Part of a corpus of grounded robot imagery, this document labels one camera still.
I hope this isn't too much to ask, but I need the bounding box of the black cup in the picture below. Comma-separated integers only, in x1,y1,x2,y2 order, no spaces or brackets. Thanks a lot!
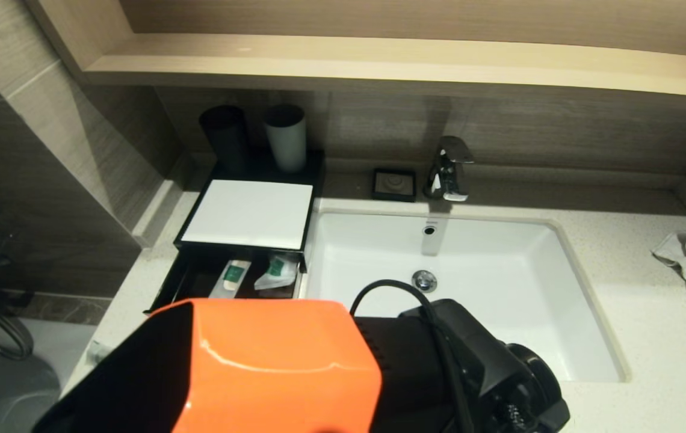
199,105,252,178

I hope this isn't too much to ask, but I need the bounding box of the wooden wall shelf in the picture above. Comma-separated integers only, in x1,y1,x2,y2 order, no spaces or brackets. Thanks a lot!
21,0,686,112

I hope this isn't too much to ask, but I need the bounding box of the grey plastic cup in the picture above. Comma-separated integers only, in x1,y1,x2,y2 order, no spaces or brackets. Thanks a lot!
263,105,307,175

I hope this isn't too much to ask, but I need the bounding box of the black tray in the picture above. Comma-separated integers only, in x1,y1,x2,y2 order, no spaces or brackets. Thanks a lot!
146,245,307,315

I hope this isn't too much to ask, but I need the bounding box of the white sachet with green square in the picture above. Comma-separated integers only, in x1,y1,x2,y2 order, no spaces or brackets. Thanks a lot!
253,254,299,292

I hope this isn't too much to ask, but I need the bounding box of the chrome drain stopper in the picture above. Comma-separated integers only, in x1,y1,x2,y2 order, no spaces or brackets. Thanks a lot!
411,270,438,294

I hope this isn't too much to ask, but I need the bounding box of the long clear toothbrush packet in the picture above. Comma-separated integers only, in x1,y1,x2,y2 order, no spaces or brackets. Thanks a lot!
86,342,112,366

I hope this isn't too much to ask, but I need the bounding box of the black amenity box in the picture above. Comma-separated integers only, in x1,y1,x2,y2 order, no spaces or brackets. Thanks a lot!
173,149,326,274

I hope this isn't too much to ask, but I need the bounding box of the grey sachet with green label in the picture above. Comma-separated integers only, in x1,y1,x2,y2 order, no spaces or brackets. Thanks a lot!
209,260,252,299

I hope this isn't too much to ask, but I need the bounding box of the white sink basin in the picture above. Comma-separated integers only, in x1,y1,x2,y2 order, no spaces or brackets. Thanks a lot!
301,209,631,384

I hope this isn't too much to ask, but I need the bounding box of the black soap dish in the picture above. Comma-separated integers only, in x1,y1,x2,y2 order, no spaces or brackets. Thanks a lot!
371,167,417,203

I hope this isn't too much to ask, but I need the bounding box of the chrome faucet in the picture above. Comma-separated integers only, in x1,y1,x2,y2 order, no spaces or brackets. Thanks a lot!
424,135,475,203

